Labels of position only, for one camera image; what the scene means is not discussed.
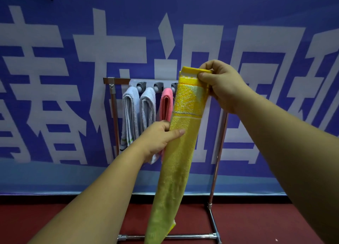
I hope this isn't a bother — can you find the plain light blue towel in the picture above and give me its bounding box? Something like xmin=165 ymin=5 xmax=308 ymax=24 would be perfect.
xmin=139 ymin=87 xmax=161 ymax=165

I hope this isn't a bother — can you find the person's right hand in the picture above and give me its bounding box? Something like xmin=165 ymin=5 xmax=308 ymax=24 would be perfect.
xmin=197 ymin=59 xmax=259 ymax=115

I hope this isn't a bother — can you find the person's right forearm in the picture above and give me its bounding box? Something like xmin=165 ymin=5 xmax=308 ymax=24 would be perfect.
xmin=233 ymin=94 xmax=339 ymax=244

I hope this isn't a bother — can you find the metal towel rack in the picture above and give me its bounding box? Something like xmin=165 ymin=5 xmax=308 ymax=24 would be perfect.
xmin=103 ymin=77 xmax=230 ymax=244

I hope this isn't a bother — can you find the blue banner with white characters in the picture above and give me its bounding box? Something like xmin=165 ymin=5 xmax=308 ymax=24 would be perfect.
xmin=0 ymin=0 xmax=339 ymax=195

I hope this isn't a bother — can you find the pink towel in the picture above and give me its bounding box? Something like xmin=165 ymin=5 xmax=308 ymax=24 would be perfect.
xmin=158 ymin=88 xmax=174 ymax=162

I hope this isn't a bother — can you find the person's left forearm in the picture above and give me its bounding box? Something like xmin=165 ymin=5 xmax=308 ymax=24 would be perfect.
xmin=28 ymin=144 xmax=149 ymax=244

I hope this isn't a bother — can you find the grey plastic clip strip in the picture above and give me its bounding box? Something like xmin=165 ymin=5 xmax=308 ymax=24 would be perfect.
xmin=129 ymin=79 xmax=179 ymax=94

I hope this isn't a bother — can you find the yellow towel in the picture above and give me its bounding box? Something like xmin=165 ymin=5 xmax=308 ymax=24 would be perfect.
xmin=144 ymin=66 xmax=213 ymax=244

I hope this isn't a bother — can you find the person's left hand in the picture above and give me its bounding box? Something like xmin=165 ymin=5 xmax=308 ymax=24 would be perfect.
xmin=136 ymin=120 xmax=186 ymax=164

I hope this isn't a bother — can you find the striped light blue towel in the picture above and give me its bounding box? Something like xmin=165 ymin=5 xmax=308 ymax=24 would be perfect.
xmin=119 ymin=86 xmax=141 ymax=152

